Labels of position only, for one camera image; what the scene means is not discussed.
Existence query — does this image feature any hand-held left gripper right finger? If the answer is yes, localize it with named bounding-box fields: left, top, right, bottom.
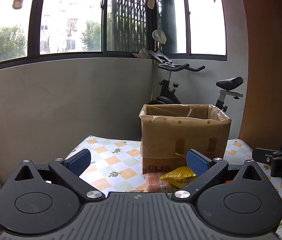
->
left=172, top=149, right=269, bottom=201

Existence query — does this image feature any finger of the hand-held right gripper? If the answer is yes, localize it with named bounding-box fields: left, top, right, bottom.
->
left=252, top=147, right=281, bottom=166

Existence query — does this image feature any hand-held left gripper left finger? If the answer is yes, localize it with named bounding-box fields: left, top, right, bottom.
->
left=13, top=149, right=105, bottom=201

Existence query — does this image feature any large yellow snack bag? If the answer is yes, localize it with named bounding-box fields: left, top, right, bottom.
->
left=160, top=166, right=198, bottom=188

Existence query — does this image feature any pink striped biscuit packet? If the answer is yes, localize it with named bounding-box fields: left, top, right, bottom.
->
left=145, top=172, right=174, bottom=193

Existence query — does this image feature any cardboard box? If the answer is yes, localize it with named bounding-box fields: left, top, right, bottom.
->
left=138, top=104, right=232, bottom=175

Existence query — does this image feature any black exercise bike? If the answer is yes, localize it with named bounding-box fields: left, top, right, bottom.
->
left=146, top=50, right=244, bottom=113

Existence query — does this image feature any metal pole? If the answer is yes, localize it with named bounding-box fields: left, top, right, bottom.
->
left=150, top=42, right=157, bottom=101

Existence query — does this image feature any wooden panel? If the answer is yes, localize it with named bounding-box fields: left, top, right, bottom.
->
left=238, top=0, right=282, bottom=143

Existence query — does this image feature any crumpled pale cloth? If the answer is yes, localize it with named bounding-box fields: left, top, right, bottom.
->
left=133, top=47, right=152, bottom=59

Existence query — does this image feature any white cloth on pole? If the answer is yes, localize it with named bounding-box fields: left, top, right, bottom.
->
left=152, top=29, right=167, bottom=44

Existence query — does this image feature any perforated metal screen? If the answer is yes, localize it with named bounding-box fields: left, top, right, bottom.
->
left=113, top=0, right=148, bottom=53

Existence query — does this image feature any dark window frame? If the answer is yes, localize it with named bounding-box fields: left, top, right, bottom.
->
left=0, top=0, right=229, bottom=68

